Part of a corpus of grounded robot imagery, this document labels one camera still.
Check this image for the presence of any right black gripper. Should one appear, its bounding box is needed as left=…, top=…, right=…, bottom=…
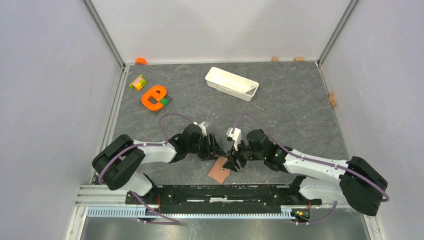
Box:
left=222, top=137, right=266, bottom=173

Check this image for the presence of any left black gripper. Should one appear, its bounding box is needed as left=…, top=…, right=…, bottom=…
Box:
left=187, top=132, right=226, bottom=161

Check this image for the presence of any brown leather card holder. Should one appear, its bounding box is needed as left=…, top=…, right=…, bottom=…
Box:
left=207, top=156, right=231, bottom=184

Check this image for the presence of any white plastic tray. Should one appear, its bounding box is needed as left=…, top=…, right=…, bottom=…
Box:
left=205, top=67, right=259, bottom=102

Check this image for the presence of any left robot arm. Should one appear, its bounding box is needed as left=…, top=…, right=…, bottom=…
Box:
left=91, top=122, right=226, bottom=204

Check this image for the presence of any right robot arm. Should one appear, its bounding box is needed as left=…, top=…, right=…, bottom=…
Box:
left=223, top=127, right=389, bottom=217

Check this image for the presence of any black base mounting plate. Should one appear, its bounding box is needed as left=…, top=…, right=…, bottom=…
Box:
left=141, top=184, right=322, bottom=214

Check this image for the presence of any green brick on dark plate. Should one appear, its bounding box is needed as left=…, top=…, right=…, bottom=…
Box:
left=153, top=96, right=173, bottom=116

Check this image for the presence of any orange letter-shaped plastic piece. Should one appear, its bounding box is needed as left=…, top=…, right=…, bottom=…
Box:
left=140, top=85, right=168, bottom=112

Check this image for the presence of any colourful toy brick stack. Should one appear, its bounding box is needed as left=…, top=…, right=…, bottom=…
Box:
left=128, top=74, right=147, bottom=91

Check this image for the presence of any orange round cap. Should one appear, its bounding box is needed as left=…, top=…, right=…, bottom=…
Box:
left=134, top=57, right=147, bottom=65

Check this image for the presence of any curved wooden piece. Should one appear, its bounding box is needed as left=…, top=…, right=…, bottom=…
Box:
left=328, top=92, right=338, bottom=108

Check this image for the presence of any small wooden block right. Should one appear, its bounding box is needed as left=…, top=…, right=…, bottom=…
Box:
left=294, top=56, right=305, bottom=62

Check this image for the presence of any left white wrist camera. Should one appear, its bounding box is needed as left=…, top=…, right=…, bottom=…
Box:
left=193, top=121, right=210, bottom=136

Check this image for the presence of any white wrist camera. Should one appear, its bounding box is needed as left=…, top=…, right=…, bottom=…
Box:
left=226, top=127, right=242, bottom=151
left=193, top=121, right=210, bottom=136

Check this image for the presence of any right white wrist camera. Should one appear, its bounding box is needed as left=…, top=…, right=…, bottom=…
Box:
left=226, top=127, right=242, bottom=151

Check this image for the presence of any blue toothed cable rail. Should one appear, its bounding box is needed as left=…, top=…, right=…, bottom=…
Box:
left=86, top=206, right=296, bottom=220

